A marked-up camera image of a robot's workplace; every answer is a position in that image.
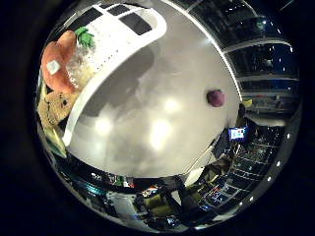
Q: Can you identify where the purple plush vegetable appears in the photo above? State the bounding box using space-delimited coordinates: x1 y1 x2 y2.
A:
206 88 226 108

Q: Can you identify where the yellow corn plush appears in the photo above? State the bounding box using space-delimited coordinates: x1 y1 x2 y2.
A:
37 91 80 155

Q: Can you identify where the round orange plush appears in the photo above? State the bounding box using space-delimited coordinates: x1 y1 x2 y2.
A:
40 42 78 95

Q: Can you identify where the white slotted plastic container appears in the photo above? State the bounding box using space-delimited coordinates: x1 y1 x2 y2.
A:
37 3 167 155

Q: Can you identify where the white box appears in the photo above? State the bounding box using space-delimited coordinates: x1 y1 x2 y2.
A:
185 166 206 188

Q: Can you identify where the black laptop with lit screen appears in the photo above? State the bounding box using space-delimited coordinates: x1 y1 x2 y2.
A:
213 126 250 159

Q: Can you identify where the person in dark clothes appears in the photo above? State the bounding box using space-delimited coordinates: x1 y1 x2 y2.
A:
170 176 200 215

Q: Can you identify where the yellow chair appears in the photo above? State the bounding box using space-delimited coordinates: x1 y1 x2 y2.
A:
144 193 175 217

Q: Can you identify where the teal equipment box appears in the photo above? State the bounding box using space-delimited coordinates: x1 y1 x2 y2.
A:
78 183 106 198

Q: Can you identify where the black storage shelf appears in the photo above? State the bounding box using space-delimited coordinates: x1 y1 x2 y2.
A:
210 124 289 205

